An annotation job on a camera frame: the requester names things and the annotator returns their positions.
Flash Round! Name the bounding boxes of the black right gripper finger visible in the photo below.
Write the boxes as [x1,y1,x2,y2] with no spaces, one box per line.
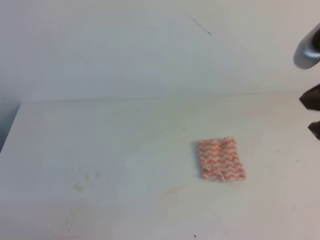
[308,121,320,139]

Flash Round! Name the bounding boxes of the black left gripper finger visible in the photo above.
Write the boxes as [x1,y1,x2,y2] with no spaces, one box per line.
[299,84,320,111]

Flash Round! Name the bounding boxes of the pink white wavy rag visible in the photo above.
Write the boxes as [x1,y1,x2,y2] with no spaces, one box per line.
[196,137,247,182]

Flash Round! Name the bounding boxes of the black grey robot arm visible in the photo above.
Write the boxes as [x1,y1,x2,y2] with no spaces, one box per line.
[293,23,320,112]

